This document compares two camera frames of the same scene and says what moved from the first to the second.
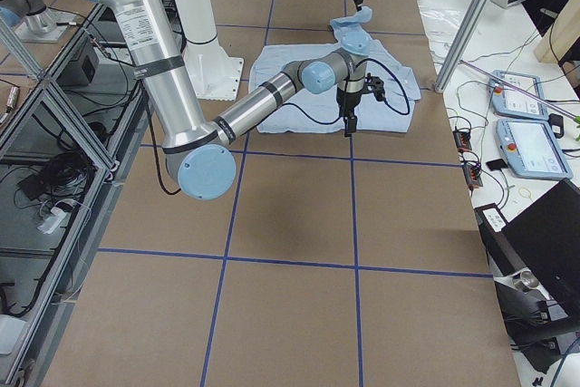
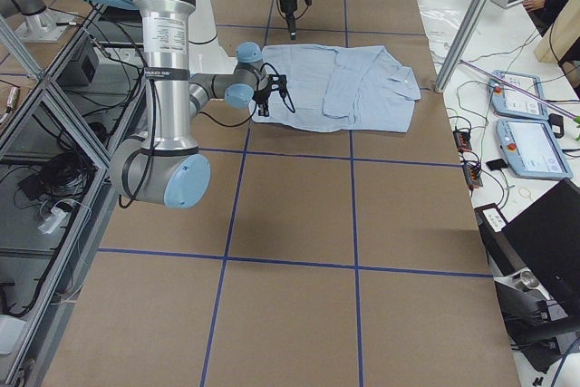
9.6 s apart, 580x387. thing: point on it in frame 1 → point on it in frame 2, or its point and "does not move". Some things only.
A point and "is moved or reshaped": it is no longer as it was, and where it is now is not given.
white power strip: (48, 226) does not move
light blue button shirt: (322, 111) is moved or reshaped
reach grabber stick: (520, 90) does not move
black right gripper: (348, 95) → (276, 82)
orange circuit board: (462, 140) does not move
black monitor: (544, 237) does not move
